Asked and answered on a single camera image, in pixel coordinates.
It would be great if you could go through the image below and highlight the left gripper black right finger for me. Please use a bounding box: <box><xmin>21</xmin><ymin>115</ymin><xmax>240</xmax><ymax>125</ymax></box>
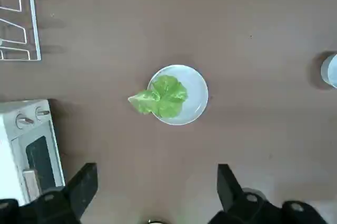
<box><xmin>207</xmin><ymin>164</ymin><xmax>329</xmax><ymax>224</ymax></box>

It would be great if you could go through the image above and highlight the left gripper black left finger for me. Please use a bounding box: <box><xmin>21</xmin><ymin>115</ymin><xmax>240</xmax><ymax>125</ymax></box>
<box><xmin>0</xmin><ymin>162</ymin><xmax>98</xmax><ymax>224</ymax></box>

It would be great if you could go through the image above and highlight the green lettuce leaf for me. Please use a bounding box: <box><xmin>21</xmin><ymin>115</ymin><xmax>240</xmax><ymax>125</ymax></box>
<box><xmin>127</xmin><ymin>75</ymin><xmax>189</xmax><ymax>119</ymax></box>

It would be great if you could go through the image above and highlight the large shallow grey dish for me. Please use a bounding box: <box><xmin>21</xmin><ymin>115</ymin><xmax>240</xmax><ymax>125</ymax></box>
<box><xmin>146</xmin><ymin>64</ymin><xmax>209</xmax><ymax>126</ymax></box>

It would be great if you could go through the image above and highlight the white toaster oven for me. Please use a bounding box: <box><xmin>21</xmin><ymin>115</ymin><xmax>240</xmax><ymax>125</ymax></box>
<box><xmin>0</xmin><ymin>99</ymin><xmax>66</xmax><ymax>206</ymax></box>

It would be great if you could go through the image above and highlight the small grey bowl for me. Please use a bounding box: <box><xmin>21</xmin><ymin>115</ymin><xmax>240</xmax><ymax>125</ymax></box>
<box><xmin>320</xmin><ymin>53</ymin><xmax>337</xmax><ymax>89</ymax></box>

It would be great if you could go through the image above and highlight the white wire rack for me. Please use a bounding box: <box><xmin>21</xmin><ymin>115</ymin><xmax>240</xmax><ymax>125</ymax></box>
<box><xmin>0</xmin><ymin>0</ymin><xmax>42</xmax><ymax>62</ymax></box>

